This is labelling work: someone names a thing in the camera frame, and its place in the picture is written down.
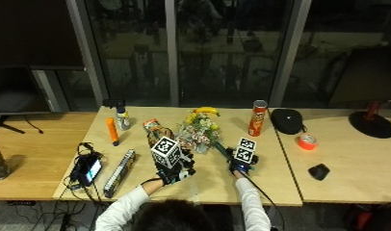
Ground long silver box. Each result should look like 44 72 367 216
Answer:
102 148 137 199

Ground spray bottle, black trigger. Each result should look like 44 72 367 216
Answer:
102 98 131 132

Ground black monitor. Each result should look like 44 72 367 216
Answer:
0 65 53 135

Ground black phone cables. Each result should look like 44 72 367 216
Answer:
62 141 109 206

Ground black phone with lit screen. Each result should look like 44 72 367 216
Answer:
70 153 105 188

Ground black oval case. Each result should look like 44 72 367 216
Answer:
268 108 307 136

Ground person's left hand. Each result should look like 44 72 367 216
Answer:
154 153 198 188

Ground yellow banana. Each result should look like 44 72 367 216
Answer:
193 106 222 117

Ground person's right hand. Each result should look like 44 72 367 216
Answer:
226 146 262 176

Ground red chips can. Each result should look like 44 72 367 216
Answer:
247 99 268 138

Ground black computer mouse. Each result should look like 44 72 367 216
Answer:
307 163 332 182

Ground brown snack packet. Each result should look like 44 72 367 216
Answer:
142 117 177 149

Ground white marker cube, glove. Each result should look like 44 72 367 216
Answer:
231 137 258 165
150 136 183 168

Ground white marker cube, right glove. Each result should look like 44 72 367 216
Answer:
231 137 258 165

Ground red and black bag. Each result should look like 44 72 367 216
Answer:
346 198 391 231

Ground flower bouquet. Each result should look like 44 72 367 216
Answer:
175 111 235 161

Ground black round stand, red post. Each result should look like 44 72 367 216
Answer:
347 101 391 140

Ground black glove cable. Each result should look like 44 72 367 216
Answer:
243 171 287 231

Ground orange tape roll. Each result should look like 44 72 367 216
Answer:
296 133 319 151

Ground orange marker pen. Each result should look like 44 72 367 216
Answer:
106 116 121 147

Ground black power strip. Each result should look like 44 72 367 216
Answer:
6 200 37 207

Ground white marker cube, left glove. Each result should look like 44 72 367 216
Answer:
150 136 183 168

